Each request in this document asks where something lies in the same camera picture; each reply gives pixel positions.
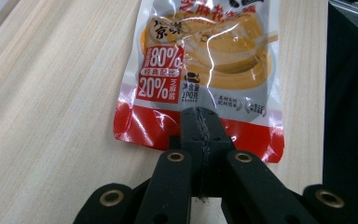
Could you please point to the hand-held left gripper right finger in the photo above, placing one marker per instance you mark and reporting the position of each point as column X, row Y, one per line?
column 248, row 183

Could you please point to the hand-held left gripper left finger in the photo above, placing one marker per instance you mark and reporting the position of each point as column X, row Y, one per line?
column 171, row 180

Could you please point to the white and red spout pouch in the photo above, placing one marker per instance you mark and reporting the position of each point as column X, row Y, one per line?
column 223, row 62

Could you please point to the metal floor rail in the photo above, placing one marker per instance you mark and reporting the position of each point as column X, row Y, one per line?
column 354, row 7

